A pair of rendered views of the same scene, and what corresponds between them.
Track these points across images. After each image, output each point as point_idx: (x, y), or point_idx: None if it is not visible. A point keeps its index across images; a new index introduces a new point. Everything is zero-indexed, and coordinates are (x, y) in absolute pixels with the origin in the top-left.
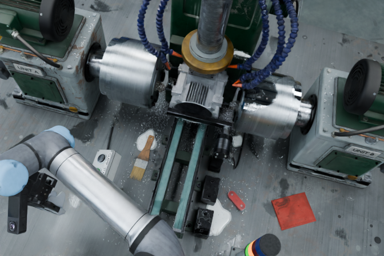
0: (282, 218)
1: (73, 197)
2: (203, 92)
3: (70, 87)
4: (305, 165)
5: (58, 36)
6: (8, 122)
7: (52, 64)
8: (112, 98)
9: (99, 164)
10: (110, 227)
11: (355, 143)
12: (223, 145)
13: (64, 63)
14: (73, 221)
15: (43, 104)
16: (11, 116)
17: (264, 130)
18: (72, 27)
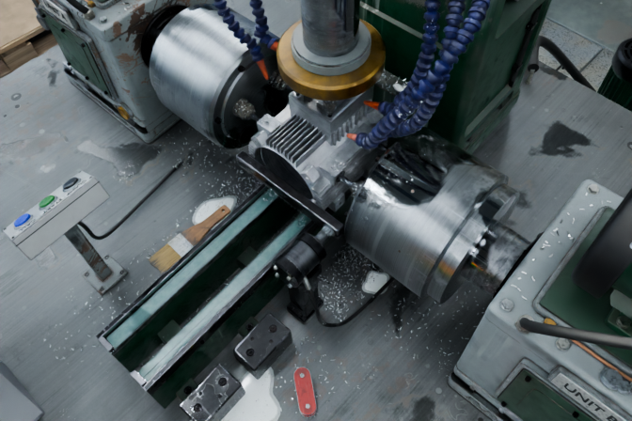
0: None
1: (48, 250)
2: (304, 139)
3: (111, 64)
4: (480, 389)
5: None
6: (40, 103)
7: (69, 0)
8: (165, 103)
9: (60, 192)
10: (67, 325)
11: (570, 369)
12: (295, 256)
13: (102, 12)
14: (23, 288)
15: (99, 97)
16: (50, 98)
17: (392, 261)
18: None
